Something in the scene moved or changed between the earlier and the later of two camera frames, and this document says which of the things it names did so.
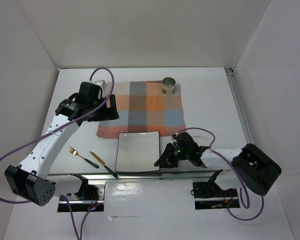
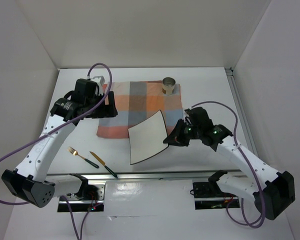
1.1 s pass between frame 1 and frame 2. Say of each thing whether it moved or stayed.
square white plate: moved
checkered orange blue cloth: stayed
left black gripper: stayed
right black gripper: moved
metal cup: stayed
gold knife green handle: stayed
